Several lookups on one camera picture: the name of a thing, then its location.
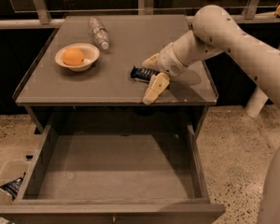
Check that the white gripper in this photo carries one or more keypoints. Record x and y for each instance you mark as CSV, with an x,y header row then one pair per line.
x,y
169,62

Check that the blue rxbar blueberry bar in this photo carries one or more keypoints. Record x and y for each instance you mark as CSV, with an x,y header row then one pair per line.
x,y
142,74

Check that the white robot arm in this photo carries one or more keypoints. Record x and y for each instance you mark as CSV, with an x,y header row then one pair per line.
x,y
215,31

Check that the open grey top drawer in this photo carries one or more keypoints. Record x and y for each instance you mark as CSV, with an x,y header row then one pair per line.
x,y
128,176

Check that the clear plastic water bottle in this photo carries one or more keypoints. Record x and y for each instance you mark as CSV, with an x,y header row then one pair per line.
x,y
99,33

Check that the white bowl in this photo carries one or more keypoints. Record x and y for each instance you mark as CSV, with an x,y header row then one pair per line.
x,y
91,54

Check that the orange fruit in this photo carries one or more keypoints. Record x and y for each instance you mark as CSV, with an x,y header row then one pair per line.
x,y
73,57

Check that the metal railing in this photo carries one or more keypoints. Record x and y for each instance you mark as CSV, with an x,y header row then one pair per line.
x,y
40,19

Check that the clear plastic bin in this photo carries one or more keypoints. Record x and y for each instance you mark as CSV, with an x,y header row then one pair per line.
x,y
9,172

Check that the blue snack packet on floor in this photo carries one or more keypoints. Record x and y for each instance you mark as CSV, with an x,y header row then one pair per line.
x,y
12,187

